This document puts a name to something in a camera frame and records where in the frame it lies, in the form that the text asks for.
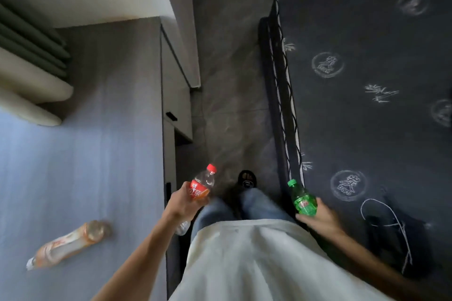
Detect person's right hand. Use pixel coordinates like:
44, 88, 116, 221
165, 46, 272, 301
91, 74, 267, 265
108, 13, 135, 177
296, 198, 345, 238

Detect person's left hand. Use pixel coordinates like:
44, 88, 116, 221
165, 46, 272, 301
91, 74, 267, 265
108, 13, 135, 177
165, 182, 210, 224

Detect green plastic bottle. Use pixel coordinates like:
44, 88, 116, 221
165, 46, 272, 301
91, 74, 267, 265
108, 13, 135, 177
287, 179, 318, 217

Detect clear bottle with red label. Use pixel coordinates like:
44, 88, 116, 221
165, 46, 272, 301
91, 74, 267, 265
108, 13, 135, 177
175, 163, 217, 236

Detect person's left forearm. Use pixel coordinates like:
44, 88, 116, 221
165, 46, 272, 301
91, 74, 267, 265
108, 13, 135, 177
92, 208, 184, 301

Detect person's right forearm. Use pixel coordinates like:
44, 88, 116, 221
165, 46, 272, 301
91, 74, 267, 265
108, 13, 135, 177
327, 228, 452, 301

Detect blue jeans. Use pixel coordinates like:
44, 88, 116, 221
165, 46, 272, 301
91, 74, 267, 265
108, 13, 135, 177
191, 188, 295, 241

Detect black shoe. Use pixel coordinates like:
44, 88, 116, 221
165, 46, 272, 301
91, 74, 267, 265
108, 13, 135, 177
237, 170, 258, 189

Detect white shirt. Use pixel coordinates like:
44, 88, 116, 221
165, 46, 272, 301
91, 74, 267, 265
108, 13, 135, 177
169, 219, 394, 301

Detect dark printed mattress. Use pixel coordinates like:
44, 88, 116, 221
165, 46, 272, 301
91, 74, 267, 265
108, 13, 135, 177
270, 0, 452, 301

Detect grey desk drawer unit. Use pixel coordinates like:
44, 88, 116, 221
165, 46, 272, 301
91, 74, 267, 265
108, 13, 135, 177
161, 26, 194, 206

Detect black bed base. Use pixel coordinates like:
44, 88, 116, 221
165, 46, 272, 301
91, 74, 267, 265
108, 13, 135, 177
258, 17, 295, 208

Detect orange drink bottle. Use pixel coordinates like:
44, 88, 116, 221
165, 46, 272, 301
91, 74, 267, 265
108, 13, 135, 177
26, 220, 113, 271

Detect cream curtain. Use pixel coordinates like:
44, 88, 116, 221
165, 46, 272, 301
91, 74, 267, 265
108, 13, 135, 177
0, 47, 74, 127

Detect green curtain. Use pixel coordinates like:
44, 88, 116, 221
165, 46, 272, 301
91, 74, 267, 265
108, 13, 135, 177
0, 0, 71, 80

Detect white cable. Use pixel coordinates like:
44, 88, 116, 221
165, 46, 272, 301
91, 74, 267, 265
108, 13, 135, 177
360, 198, 414, 275

